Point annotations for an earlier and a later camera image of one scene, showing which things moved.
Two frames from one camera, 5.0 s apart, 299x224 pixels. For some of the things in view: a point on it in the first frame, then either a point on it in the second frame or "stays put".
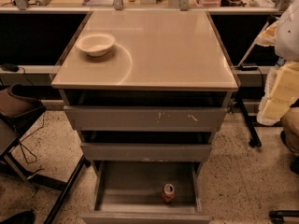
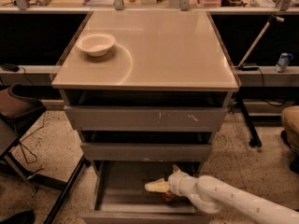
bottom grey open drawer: x=147 y=192 stays put
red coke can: x=168 y=192 stays put
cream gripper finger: x=281 y=92 to x=159 y=186
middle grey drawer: x=146 y=152 stays put
